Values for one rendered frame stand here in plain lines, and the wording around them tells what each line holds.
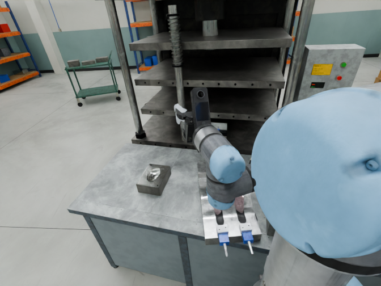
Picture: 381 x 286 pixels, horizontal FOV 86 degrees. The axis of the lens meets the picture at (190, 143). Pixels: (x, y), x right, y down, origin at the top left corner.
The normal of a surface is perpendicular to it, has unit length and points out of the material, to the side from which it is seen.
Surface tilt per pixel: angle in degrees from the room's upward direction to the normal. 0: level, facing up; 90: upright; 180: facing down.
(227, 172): 90
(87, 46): 90
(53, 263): 0
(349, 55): 90
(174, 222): 0
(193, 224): 0
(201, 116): 58
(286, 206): 83
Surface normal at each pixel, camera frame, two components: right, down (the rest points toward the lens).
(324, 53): -0.25, 0.55
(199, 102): 0.26, -0.01
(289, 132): -0.95, 0.12
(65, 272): -0.07, -0.83
